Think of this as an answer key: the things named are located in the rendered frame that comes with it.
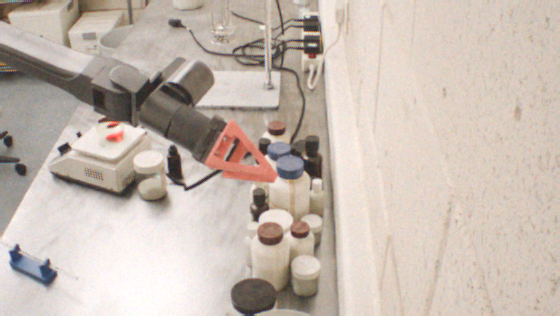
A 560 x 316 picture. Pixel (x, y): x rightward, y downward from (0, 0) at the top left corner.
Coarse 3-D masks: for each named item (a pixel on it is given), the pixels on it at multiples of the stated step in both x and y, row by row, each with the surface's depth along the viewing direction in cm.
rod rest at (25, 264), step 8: (16, 256) 100; (24, 256) 101; (16, 264) 99; (24, 264) 99; (32, 264) 99; (40, 264) 96; (24, 272) 99; (32, 272) 98; (40, 272) 97; (48, 272) 98; (56, 272) 99; (40, 280) 97; (48, 280) 97
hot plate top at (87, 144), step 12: (132, 132) 122; (144, 132) 123; (72, 144) 119; (84, 144) 119; (96, 144) 119; (120, 144) 118; (132, 144) 119; (96, 156) 116; (108, 156) 115; (120, 156) 116
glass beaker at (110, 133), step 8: (96, 120) 115; (104, 120) 114; (112, 120) 114; (96, 128) 116; (104, 128) 115; (112, 128) 115; (120, 128) 117; (104, 136) 116; (112, 136) 116; (120, 136) 117; (104, 144) 117; (112, 144) 117
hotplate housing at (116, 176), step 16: (144, 144) 123; (64, 160) 120; (80, 160) 118; (96, 160) 117; (128, 160) 118; (64, 176) 123; (80, 176) 120; (96, 176) 118; (112, 176) 116; (128, 176) 120; (112, 192) 119
